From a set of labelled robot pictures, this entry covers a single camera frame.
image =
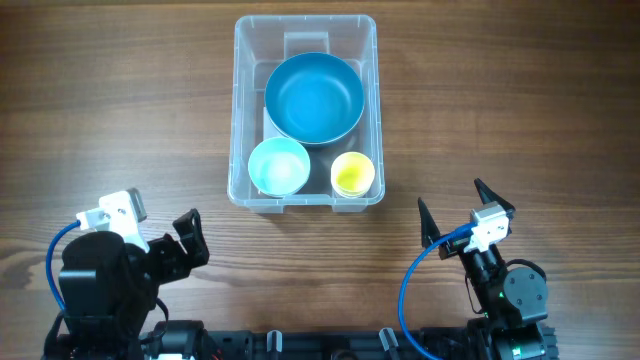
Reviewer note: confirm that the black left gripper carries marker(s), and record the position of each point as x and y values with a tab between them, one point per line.
181	262

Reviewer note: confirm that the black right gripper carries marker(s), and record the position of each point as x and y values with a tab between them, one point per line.
431	230

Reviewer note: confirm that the mint green plastic cup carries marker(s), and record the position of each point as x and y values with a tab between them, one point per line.
279	167

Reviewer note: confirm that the yellow plastic cup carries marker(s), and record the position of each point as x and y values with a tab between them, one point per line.
352	171

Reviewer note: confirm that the blue bowl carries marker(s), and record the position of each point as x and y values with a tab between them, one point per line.
314	98

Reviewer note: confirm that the cream plastic cup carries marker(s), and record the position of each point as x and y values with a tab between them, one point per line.
350	194

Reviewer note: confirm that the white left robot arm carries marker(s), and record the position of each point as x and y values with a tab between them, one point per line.
108	287

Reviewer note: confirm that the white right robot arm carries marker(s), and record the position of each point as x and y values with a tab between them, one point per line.
512	295

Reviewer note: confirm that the white label in bin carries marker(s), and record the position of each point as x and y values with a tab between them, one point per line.
269	129

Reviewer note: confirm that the clear plastic storage bin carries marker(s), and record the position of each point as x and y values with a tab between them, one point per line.
261	43

